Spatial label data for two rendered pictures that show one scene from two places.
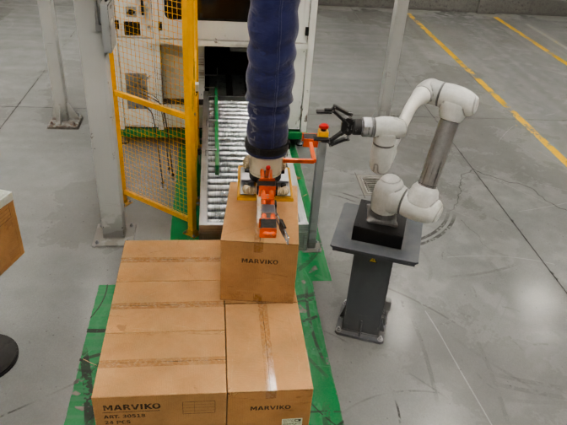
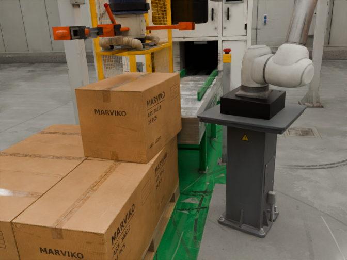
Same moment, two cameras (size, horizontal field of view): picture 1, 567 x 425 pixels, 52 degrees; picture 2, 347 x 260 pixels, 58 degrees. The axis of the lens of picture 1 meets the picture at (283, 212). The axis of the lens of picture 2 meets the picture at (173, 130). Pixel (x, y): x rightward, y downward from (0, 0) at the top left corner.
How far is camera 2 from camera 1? 193 cm
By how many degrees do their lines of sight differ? 24
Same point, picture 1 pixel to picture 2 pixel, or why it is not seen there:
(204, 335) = (44, 176)
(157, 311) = (26, 159)
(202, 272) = not seen: hidden behind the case
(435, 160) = (300, 12)
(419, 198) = (283, 55)
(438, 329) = (333, 233)
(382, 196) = (247, 63)
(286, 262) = (133, 113)
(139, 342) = not seen: outside the picture
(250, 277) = (104, 132)
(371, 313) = (250, 201)
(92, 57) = (65, 9)
